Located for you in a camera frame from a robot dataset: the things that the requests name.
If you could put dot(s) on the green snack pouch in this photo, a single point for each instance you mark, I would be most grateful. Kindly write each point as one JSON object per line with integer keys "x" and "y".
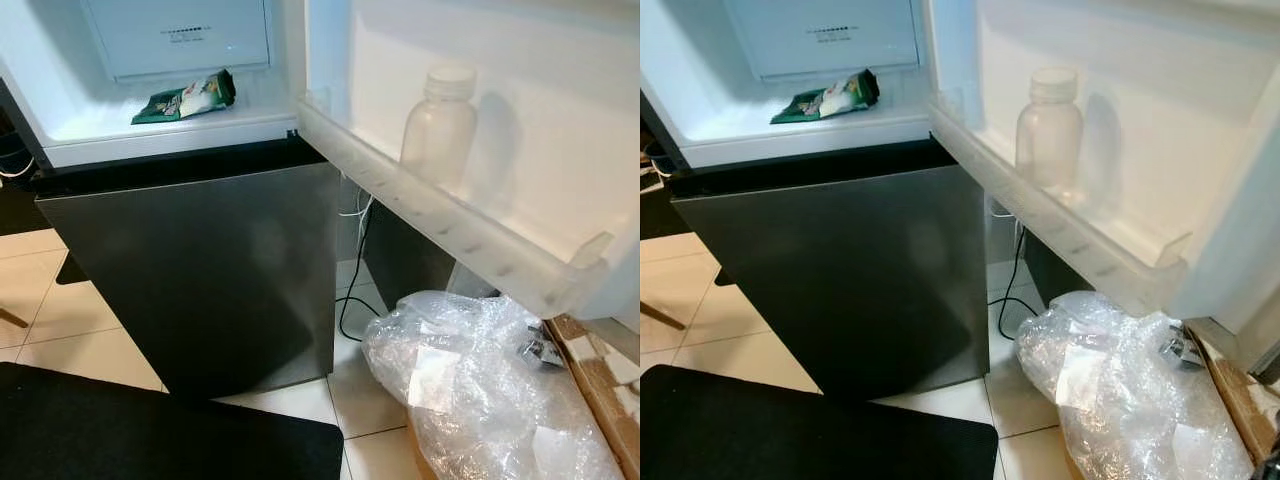
{"x": 825, "y": 98}
{"x": 185, "y": 100}

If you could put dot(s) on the silver fridge freezer door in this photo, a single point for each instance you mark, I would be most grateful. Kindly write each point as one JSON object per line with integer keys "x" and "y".
{"x": 1170, "y": 120}
{"x": 560, "y": 120}

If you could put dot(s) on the silver fridge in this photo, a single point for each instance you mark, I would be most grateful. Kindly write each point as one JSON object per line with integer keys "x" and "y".
{"x": 830, "y": 280}
{"x": 190, "y": 270}

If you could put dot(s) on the white fridge vent panel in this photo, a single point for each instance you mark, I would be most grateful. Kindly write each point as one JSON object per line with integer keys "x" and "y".
{"x": 175, "y": 35}
{"x": 820, "y": 35}

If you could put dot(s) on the light wooden stick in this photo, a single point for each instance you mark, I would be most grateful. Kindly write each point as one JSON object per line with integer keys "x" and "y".
{"x": 10, "y": 318}
{"x": 662, "y": 315}

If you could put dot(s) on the silver metal fitting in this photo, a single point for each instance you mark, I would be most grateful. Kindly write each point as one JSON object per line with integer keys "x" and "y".
{"x": 540, "y": 347}
{"x": 1180, "y": 346}

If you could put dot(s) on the clear plastic bubble wrap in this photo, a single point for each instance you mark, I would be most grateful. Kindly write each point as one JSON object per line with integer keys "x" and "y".
{"x": 1120, "y": 390}
{"x": 480, "y": 390}

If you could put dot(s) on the translucent plastic bottle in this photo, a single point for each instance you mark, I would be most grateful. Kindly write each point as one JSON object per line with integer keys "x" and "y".
{"x": 1050, "y": 125}
{"x": 440, "y": 125}

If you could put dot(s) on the black floor mat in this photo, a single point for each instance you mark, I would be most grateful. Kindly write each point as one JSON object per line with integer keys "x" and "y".
{"x": 800, "y": 430}
{"x": 150, "y": 430}

